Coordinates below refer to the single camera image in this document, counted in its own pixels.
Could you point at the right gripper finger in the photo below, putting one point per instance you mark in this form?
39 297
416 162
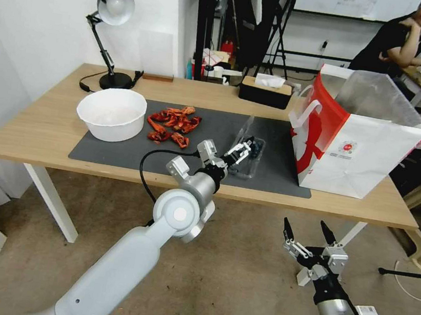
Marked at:
328 233
290 237

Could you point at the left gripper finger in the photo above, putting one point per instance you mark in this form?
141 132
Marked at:
244 157
239 147

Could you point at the clear plastic takeout container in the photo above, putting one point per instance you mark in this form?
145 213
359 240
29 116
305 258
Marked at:
248 170

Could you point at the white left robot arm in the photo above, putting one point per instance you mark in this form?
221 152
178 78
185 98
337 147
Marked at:
131 259

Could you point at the black tissue box wooden lid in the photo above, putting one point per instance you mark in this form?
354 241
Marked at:
263 94

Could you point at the red and white takeout bag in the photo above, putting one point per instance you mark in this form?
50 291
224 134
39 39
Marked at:
354 157

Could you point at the dark blue berries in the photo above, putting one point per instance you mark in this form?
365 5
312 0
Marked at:
259 146

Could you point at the white tissue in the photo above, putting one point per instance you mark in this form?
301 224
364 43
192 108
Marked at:
269 80

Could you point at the black tripod leg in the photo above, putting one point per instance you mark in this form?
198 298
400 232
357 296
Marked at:
410 274

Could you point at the dark grey table mat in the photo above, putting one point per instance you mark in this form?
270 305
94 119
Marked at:
118 153

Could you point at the black folding stand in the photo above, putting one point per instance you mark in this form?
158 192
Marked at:
278 38

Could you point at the white paper bowl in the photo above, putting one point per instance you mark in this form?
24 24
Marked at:
111 113

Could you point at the black metal rack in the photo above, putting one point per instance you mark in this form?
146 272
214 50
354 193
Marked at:
203 17

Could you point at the wooden table with white legs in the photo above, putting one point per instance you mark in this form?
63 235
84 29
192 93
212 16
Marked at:
44 124

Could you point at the black desk lamp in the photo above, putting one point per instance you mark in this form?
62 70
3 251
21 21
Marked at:
116 5

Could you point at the person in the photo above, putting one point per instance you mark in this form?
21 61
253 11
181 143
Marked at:
400 39

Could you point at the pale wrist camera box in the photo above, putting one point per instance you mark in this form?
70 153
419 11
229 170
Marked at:
337 258
206 151

